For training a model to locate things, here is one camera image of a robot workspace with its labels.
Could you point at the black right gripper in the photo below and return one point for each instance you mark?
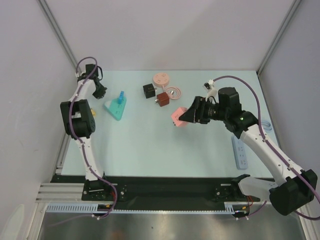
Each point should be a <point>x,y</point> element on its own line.
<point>198,110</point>

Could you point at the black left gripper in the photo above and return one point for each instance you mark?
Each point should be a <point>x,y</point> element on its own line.
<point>99,95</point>

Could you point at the pink cube adapter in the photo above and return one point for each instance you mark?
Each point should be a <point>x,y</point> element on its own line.
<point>176,115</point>

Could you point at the teal triangular power strip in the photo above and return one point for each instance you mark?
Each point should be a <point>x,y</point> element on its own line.
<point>115,109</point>

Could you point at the blue plug adapter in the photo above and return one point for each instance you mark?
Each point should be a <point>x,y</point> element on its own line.
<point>120,97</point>

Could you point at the yellow plug adapter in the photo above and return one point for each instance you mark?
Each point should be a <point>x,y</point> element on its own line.
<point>93,112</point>

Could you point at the dark red cube adapter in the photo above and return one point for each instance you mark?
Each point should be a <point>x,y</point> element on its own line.
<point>162,99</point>

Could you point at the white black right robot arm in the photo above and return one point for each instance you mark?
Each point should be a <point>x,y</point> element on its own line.
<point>292,187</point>

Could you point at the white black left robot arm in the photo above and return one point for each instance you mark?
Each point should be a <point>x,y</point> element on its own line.
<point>78,119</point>

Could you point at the pink round power strip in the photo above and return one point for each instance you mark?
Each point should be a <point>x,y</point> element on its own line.
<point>161,79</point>

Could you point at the black cube adapter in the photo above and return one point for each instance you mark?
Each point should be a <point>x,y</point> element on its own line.
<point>149,90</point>

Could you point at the light blue power strip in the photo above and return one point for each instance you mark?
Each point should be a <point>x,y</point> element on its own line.
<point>239,153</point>

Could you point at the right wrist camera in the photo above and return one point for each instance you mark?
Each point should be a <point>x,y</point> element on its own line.
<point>210,88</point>

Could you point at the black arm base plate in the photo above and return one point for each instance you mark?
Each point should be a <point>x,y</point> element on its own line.
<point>140,193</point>

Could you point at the slotted cable duct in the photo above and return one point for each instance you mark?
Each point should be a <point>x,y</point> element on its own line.
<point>95,208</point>

